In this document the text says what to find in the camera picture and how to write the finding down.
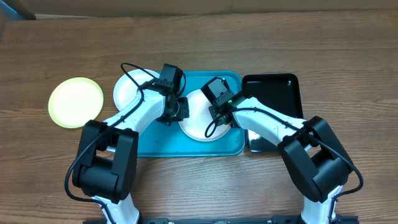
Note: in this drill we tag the black rectangular tray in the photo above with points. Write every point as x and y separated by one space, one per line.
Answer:
279 92

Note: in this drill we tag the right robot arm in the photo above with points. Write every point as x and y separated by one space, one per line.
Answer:
316 161

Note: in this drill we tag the white plate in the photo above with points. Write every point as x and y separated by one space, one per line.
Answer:
199 118
125 90

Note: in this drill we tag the teal plastic tray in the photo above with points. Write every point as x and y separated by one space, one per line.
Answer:
159 140

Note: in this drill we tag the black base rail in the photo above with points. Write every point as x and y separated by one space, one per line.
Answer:
274 220

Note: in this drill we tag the light green plate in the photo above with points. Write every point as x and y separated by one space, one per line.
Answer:
75 101

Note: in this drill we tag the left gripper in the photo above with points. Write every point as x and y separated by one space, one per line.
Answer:
185 112

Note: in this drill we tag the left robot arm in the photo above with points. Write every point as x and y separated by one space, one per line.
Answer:
104 169

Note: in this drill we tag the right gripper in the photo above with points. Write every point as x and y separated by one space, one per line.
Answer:
216 112

